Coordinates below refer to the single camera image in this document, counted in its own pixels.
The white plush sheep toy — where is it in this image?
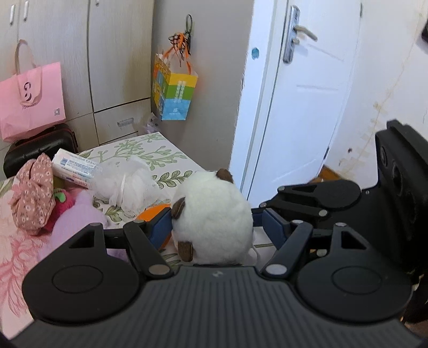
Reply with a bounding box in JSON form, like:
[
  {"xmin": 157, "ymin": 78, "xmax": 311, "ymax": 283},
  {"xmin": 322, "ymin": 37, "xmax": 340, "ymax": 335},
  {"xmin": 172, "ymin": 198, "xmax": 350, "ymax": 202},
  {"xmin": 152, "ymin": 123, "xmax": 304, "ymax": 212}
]
[{"xmin": 170, "ymin": 168, "xmax": 253, "ymax": 265}]

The magenta strawberry plush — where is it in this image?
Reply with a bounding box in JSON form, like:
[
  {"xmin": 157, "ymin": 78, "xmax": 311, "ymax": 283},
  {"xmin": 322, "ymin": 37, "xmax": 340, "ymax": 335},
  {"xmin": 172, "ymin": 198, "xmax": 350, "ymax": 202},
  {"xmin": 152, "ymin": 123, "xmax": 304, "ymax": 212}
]
[{"xmin": 44, "ymin": 188, "xmax": 75, "ymax": 232}]

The white tissue pack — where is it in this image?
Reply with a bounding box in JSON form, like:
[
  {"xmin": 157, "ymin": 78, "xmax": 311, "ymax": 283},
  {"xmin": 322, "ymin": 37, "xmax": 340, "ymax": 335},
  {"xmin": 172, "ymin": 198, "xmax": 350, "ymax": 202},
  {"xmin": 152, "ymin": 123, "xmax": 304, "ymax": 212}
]
[{"xmin": 52, "ymin": 149, "xmax": 100, "ymax": 189}]

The pink floral fabric pouch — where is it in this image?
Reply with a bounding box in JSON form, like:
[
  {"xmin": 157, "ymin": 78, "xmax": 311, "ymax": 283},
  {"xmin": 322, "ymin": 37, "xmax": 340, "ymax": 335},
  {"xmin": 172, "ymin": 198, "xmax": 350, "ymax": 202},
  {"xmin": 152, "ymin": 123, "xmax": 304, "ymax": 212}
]
[{"xmin": 9, "ymin": 153, "xmax": 56, "ymax": 236}]

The orange ball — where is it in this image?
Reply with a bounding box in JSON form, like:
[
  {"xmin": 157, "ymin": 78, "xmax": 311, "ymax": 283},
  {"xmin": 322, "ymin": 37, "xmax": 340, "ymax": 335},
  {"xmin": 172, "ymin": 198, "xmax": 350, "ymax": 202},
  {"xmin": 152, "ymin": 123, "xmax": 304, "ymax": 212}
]
[{"xmin": 135, "ymin": 204, "xmax": 172, "ymax": 251}]

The white mesh bath pouf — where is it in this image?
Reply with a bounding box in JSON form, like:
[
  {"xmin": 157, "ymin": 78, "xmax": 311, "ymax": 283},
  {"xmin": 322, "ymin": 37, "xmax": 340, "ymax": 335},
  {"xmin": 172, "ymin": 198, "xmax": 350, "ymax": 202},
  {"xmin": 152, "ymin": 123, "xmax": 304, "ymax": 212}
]
[{"xmin": 89, "ymin": 155, "xmax": 162, "ymax": 216}]

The lilac plush toy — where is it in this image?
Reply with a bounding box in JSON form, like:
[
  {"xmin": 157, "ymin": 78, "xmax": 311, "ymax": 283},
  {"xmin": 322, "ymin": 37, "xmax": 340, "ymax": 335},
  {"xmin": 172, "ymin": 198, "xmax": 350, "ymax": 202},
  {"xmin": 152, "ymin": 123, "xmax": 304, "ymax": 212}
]
[{"xmin": 40, "ymin": 190, "xmax": 111, "ymax": 258}]

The floral tablecloth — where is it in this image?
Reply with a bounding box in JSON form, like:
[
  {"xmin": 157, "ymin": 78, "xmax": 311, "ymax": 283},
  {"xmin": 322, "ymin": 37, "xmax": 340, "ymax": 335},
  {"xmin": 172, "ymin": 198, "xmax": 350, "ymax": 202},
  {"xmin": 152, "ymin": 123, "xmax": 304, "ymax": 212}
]
[{"xmin": 0, "ymin": 130, "xmax": 279, "ymax": 339}]

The white door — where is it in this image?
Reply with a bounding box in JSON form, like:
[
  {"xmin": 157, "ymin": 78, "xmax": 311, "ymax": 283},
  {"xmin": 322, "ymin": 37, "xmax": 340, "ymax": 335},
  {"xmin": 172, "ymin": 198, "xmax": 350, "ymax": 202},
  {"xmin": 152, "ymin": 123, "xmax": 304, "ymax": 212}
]
[{"xmin": 236, "ymin": 1, "xmax": 361, "ymax": 207}]

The black suitcase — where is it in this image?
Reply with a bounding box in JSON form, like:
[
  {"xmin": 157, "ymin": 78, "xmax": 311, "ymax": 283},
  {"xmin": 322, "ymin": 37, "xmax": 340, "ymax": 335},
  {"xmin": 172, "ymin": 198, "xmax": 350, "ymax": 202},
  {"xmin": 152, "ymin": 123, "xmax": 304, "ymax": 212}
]
[{"xmin": 3, "ymin": 123, "xmax": 78, "ymax": 178}]

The colourful gift bag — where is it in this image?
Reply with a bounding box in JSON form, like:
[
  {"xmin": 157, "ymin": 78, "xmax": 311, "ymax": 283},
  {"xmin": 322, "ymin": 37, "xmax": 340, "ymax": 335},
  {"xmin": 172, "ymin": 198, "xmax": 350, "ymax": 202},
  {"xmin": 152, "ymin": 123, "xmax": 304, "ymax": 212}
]
[{"xmin": 152, "ymin": 14, "xmax": 198, "ymax": 121}]

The grey wardrobe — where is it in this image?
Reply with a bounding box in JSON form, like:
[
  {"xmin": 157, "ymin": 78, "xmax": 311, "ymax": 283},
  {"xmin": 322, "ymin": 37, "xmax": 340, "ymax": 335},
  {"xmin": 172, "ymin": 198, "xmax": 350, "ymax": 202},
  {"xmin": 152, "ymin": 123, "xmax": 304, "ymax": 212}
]
[{"xmin": 1, "ymin": 1, "xmax": 254, "ymax": 170}]

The pink paper tote bag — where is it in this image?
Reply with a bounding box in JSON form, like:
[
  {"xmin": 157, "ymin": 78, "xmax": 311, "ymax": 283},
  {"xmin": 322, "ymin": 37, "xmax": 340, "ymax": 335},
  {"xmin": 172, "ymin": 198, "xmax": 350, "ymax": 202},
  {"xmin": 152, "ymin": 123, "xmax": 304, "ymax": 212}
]
[{"xmin": 1, "ymin": 39, "xmax": 66, "ymax": 143}]

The silver door handle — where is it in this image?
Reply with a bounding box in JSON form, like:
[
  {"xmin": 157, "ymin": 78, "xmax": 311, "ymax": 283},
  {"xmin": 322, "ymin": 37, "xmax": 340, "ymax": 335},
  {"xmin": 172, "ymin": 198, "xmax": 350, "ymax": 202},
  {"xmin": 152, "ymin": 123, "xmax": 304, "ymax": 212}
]
[{"xmin": 283, "ymin": 5, "xmax": 318, "ymax": 64}]

